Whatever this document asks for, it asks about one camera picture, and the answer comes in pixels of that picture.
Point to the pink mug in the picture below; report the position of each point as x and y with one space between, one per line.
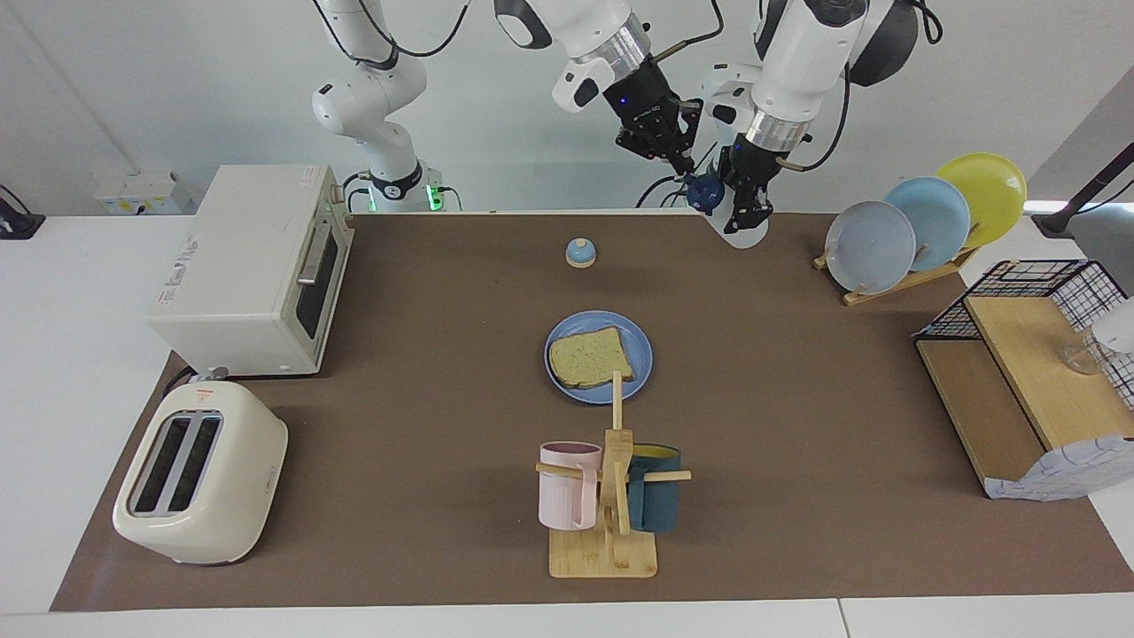
567 496

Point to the clear glass cup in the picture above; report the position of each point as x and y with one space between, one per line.
1083 359

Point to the white wall socket box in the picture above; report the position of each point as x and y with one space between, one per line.
137 193

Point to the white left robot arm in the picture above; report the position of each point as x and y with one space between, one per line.
797 62

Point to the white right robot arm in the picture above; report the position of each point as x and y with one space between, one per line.
381 97

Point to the white rounded object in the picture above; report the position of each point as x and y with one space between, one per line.
1116 328

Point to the toasted bread slice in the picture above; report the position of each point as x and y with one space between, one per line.
589 359

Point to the wooden plate rack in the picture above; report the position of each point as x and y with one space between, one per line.
895 288

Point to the light blue plate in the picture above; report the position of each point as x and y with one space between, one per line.
935 213

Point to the cream two-slot toaster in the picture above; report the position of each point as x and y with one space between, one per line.
230 478

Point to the teal mug yellow inside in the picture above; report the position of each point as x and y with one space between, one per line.
660 501

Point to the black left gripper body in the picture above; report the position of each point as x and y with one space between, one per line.
753 168

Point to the white seasoning bottle navy cap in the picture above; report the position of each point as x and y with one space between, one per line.
707 193

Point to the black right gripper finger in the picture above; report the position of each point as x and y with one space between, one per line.
647 149

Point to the yellow plate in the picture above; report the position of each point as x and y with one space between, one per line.
988 186

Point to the white toaster oven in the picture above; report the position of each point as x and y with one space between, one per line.
239 283

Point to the blue round plate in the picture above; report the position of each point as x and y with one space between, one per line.
642 350

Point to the wooden mug rack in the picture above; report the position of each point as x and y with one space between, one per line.
611 554

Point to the brown table mat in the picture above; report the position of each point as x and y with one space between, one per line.
425 443

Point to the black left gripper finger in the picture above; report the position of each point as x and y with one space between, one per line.
757 208
691 155
728 182

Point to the grey-blue plate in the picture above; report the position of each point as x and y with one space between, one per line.
868 248

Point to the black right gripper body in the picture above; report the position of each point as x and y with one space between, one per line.
651 102

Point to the black clamp base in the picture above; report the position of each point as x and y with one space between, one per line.
18 221

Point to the small blue service bell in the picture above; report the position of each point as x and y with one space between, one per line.
580 255

